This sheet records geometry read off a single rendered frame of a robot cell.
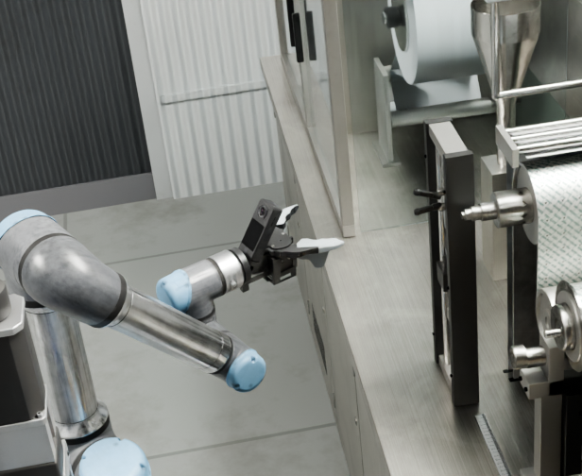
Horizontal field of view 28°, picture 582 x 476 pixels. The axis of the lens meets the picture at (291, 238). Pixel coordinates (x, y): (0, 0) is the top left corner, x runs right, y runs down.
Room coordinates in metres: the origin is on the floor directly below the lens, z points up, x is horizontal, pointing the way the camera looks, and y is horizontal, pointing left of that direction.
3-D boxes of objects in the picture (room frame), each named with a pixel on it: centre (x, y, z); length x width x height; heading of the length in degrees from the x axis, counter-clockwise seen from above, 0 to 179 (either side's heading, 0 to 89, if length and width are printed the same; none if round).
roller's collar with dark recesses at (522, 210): (1.78, -0.39, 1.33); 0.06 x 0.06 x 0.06; 5
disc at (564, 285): (1.53, -0.43, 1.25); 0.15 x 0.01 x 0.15; 5
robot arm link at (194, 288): (1.83, 0.19, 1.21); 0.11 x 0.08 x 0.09; 122
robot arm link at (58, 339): (1.69, 0.42, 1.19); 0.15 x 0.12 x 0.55; 32
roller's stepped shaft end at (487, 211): (1.77, -0.33, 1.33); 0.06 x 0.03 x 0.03; 95
